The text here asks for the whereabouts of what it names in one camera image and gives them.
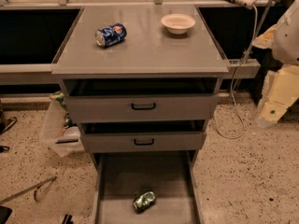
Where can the clear plastic trash bin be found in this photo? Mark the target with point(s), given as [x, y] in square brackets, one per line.
[59, 131]

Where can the middle grey drawer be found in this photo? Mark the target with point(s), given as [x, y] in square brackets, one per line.
[143, 136]

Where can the crushed green can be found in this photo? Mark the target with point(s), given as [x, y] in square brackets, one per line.
[144, 201]

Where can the grey drawer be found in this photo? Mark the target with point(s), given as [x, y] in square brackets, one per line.
[140, 99]
[143, 136]
[124, 176]

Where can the blue soda can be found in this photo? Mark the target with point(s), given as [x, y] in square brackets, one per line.
[111, 35]

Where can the white bowl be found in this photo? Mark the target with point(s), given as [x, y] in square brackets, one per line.
[178, 24]

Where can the top grey drawer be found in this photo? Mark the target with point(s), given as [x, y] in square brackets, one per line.
[140, 99]

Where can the grey metal bar on floor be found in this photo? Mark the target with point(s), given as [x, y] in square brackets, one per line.
[20, 193]

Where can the grey drawer cabinet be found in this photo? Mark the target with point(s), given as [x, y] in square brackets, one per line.
[148, 50]

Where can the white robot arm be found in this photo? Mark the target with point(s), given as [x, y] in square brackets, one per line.
[283, 38]

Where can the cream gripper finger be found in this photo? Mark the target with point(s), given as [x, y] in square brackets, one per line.
[280, 92]

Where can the bottom grey drawer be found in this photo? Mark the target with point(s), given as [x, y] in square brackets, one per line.
[124, 176]

